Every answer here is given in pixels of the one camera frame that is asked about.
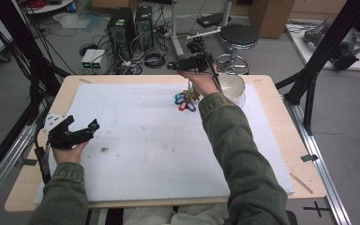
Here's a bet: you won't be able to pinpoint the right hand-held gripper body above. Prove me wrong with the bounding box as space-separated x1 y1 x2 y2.
186 28 222 73

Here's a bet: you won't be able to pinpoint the black computer tower green sticker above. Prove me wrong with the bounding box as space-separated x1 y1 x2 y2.
107 7 138 62

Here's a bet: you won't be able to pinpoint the person's right hand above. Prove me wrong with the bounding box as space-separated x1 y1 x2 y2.
176 70 221 98

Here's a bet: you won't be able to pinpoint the grey tape piece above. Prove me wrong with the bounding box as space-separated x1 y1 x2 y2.
300 154 320 163

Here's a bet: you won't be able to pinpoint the black flat device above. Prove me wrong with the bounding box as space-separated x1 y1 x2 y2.
196 12 233 28

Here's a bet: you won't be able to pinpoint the cardboard box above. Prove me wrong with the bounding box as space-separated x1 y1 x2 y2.
248 0 296 39

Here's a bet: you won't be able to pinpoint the grey machine on platform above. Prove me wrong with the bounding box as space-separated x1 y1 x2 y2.
303 21 360 71

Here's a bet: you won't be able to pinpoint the person's lap light trousers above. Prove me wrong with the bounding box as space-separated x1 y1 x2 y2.
121 202 233 225

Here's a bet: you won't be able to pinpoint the coil of black cables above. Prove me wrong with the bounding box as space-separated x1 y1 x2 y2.
142 49 168 69

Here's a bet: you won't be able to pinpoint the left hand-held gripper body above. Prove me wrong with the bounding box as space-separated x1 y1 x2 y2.
42 112 90 150

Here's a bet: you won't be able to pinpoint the round white table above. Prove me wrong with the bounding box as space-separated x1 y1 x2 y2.
22 0 77 15

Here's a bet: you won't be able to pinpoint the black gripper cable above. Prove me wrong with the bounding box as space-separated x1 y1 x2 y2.
195 41 223 94
33 130 53 186

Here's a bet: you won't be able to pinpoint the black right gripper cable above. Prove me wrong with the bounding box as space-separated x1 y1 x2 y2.
195 41 223 94

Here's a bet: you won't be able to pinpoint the black tape cross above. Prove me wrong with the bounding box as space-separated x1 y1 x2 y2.
303 201 331 218

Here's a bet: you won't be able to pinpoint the white power supply box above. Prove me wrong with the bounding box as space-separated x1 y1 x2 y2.
81 49 98 75
90 50 108 75

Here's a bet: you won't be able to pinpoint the thin wooden stick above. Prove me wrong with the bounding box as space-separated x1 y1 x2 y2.
289 172 314 195

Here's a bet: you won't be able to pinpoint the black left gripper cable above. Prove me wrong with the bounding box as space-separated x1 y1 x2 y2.
33 130 53 186

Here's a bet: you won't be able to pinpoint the person's left hand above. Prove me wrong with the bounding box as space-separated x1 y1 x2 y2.
52 140 90 165

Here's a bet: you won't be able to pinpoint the aluminium rail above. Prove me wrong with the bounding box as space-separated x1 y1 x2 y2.
282 93 353 225
0 125 39 214

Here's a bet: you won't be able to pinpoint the wooden table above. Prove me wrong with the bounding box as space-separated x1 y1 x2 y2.
4 74 327 214

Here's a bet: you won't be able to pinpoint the white metal table leg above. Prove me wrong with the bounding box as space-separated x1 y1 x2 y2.
168 0 186 61

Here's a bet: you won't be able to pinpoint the bunch of coloured key tags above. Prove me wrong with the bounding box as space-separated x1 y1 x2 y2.
173 88 198 113

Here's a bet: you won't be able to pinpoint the black metal frame post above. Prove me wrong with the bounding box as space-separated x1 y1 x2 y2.
275 0 360 136
0 0 71 126

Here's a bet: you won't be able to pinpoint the white platform board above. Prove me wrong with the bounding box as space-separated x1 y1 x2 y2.
285 22 360 73

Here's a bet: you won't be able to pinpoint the clear plastic bag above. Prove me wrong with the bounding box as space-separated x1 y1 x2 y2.
52 12 103 32

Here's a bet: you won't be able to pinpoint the black round stool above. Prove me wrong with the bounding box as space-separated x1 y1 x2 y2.
214 23 260 75

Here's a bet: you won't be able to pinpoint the white bowl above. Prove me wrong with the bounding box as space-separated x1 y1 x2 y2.
217 73 247 107

